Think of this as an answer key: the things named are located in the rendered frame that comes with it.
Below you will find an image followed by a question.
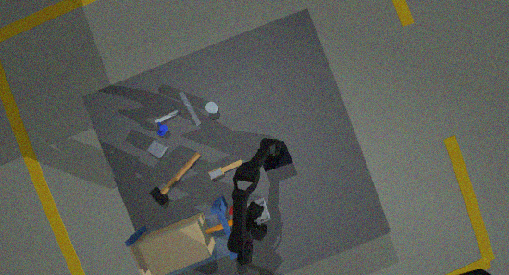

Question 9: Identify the wooden-handled mallet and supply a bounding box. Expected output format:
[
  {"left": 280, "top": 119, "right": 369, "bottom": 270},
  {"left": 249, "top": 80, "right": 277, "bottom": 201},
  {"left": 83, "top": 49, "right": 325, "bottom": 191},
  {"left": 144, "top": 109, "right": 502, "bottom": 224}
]
[{"left": 149, "top": 152, "right": 200, "bottom": 206}]

